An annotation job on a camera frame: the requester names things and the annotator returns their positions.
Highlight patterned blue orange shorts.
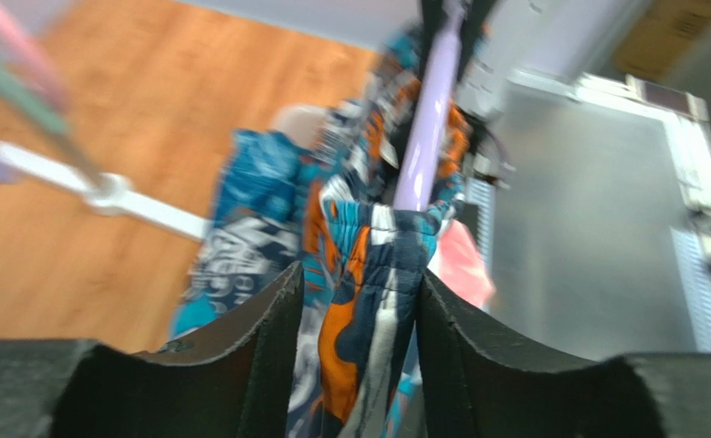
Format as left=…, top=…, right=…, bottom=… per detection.
left=172, top=25, right=470, bottom=437

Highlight white rack base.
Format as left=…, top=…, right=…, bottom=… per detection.
left=0, top=141, right=210, bottom=241

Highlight green hanger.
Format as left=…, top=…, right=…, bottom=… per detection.
left=0, top=63, right=68, bottom=136

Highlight pink shorts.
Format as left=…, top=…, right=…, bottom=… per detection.
left=428, top=220, right=496, bottom=311

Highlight purple notched hanger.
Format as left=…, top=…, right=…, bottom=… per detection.
left=392, top=1, right=470, bottom=211

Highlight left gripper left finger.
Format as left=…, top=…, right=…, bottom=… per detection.
left=0, top=263, right=303, bottom=437

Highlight slotted cable duct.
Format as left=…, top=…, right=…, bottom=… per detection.
left=671, top=229, right=711, bottom=352

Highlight white laundry basket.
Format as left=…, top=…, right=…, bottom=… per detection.
left=270, top=104, right=328, bottom=150

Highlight pink hanger on rack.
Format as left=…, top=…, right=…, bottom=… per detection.
left=0, top=5, right=68, bottom=110

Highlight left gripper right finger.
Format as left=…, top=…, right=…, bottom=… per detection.
left=417, top=273, right=711, bottom=437

